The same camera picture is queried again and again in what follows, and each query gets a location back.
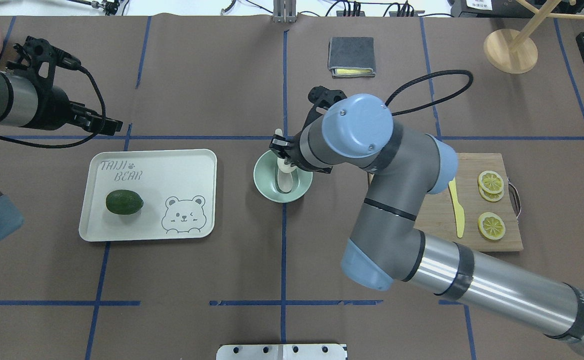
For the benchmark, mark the wooden mug tree stand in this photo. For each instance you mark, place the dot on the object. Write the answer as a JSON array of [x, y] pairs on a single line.
[[512, 51]]

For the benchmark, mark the white steamed bun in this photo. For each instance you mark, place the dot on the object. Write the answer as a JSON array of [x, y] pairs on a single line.
[[285, 167]]

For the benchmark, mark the lemon slice stacked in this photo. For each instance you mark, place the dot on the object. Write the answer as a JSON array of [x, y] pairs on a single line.
[[490, 182], [491, 197]]

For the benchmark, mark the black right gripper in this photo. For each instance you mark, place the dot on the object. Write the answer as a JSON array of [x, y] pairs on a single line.
[[295, 148]]

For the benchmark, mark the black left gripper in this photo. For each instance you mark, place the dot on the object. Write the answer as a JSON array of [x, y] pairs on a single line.
[[53, 107]]

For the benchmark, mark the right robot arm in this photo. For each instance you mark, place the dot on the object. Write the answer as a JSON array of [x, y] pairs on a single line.
[[387, 244]]

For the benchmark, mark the grey folded cloth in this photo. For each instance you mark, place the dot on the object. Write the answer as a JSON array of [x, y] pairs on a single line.
[[351, 57]]

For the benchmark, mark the lemon slice single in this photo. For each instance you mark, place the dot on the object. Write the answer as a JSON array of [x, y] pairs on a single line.
[[491, 226]]

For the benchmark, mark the lemon slice bottom stacked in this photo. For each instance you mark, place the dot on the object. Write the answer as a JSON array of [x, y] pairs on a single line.
[[491, 197]]

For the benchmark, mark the lemon slice top stacked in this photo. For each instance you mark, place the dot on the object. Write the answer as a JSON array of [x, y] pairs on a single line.
[[490, 182]]

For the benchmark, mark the yellow plastic knife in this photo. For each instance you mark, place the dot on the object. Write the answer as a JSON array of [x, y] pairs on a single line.
[[459, 212]]

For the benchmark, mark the green avocado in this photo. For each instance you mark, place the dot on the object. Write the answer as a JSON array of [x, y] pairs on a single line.
[[124, 202]]

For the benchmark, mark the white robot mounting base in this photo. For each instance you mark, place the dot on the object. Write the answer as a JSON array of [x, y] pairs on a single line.
[[292, 351]]

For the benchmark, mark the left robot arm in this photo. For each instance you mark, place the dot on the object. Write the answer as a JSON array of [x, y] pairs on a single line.
[[11, 218]]

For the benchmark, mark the bamboo cutting board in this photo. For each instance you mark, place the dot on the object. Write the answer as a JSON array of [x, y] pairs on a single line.
[[436, 216]]

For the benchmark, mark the white ceramic spoon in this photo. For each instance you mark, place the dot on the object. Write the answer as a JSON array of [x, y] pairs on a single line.
[[284, 182]]

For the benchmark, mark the light green bowl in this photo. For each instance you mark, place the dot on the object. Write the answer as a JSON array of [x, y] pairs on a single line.
[[265, 179]]

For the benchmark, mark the white bear tray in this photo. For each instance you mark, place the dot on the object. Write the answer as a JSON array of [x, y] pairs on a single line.
[[178, 189]]

